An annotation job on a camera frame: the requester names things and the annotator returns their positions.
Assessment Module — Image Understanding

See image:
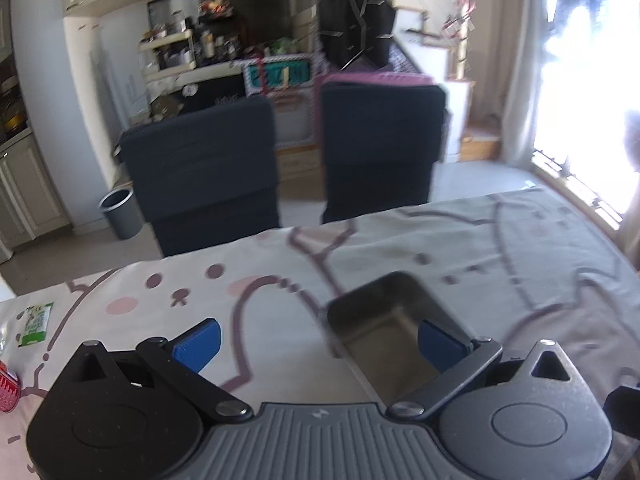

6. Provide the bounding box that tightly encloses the square stainless steel tray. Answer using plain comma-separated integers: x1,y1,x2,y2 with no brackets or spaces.
324,272,474,406

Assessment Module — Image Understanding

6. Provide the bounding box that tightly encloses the cartoon print tablecloth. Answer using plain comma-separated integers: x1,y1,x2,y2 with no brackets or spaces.
1,188,639,479

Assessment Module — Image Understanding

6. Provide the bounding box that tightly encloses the grey waste bin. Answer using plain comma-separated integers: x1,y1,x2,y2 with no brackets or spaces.
99,186,144,240

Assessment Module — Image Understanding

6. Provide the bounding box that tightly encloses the green snack packet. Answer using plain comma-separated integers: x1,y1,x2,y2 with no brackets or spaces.
18,302,54,347

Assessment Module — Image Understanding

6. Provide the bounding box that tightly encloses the left dark blue chair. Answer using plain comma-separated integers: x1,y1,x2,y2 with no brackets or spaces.
119,96,280,257

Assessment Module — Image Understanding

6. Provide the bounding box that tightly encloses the dark blue chair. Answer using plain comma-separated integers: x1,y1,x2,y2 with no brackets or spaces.
320,82,447,223
119,96,280,257

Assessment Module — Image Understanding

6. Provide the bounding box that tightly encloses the red drink carton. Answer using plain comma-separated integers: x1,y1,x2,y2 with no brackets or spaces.
0,362,22,413

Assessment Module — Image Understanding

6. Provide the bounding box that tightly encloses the right dark blue chair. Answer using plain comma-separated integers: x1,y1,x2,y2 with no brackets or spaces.
320,82,447,223

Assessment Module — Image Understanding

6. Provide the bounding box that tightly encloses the teal poizon box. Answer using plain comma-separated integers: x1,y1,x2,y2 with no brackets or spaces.
243,58,312,93

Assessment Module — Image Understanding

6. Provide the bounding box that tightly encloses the cluttered white shelf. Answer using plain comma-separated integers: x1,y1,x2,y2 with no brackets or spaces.
137,29,242,84

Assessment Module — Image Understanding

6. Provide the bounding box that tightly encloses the beige window curtain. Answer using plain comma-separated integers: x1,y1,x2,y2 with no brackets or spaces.
502,0,548,170

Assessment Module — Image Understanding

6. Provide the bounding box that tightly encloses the black jacket on rack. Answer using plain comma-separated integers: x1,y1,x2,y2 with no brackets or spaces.
318,0,396,70

